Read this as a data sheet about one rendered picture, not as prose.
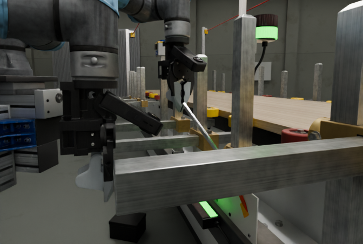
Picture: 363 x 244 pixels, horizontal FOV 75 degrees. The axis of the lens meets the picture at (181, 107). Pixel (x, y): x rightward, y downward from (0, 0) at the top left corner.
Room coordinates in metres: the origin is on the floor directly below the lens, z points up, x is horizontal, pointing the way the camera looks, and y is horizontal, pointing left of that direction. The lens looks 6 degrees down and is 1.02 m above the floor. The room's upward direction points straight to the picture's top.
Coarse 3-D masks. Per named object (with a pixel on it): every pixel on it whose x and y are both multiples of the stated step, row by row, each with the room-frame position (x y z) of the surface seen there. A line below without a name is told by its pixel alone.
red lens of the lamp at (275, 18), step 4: (256, 16) 0.52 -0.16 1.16; (260, 16) 0.51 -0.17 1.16; (264, 16) 0.51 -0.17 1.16; (268, 16) 0.51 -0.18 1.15; (272, 16) 0.51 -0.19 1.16; (276, 16) 0.52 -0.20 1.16; (260, 20) 0.51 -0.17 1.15; (264, 20) 0.51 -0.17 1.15; (268, 20) 0.51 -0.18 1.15; (272, 20) 0.51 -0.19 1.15; (276, 20) 0.52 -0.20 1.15; (256, 24) 0.52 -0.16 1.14; (260, 24) 0.51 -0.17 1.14; (264, 24) 0.51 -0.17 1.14; (268, 24) 0.51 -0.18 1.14; (272, 24) 0.51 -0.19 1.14; (276, 24) 0.52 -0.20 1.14
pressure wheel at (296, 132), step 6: (282, 132) 0.53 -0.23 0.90; (288, 132) 0.52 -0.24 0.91; (294, 132) 0.53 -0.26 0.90; (300, 132) 0.52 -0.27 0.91; (306, 132) 0.53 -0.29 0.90; (282, 138) 0.53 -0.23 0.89; (288, 138) 0.51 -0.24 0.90; (294, 138) 0.50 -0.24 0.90; (300, 138) 0.49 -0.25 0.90; (306, 138) 0.49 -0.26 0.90
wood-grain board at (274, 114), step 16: (192, 96) 1.90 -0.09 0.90; (208, 96) 1.90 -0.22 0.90; (224, 96) 1.90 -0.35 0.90; (256, 96) 1.90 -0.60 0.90; (224, 112) 0.96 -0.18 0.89; (256, 112) 0.90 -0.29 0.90; (272, 112) 0.90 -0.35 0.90; (288, 112) 0.90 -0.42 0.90; (304, 112) 0.90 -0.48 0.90; (320, 112) 0.90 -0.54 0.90; (272, 128) 0.68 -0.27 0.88; (304, 128) 0.59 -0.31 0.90
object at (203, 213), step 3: (195, 204) 0.58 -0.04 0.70; (198, 204) 0.58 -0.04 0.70; (195, 207) 0.57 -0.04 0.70; (198, 207) 0.57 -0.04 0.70; (201, 207) 0.57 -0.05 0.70; (198, 210) 0.55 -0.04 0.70; (201, 210) 0.55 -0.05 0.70; (204, 210) 0.55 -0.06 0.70; (201, 213) 0.54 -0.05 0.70; (204, 213) 0.54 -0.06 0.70; (201, 216) 0.53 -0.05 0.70; (204, 216) 0.52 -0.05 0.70; (207, 216) 0.52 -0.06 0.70
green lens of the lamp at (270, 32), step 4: (256, 28) 0.52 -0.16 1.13; (260, 28) 0.51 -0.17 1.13; (264, 28) 0.51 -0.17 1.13; (268, 28) 0.51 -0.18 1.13; (272, 28) 0.51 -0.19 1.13; (276, 28) 0.52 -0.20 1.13; (256, 32) 0.52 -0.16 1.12; (260, 32) 0.51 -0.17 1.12; (264, 32) 0.51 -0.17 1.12; (268, 32) 0.51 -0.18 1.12; (272, 32) 0.51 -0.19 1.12; (276, 32) 0.52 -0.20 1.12; (256, 36) 0.52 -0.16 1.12; (260, 36) 0.51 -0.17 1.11; (264, 36) 0.51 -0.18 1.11; (268, 36) 0.51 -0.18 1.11; (272, 36) 0.51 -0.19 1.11; (276, 36) 0.52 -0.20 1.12
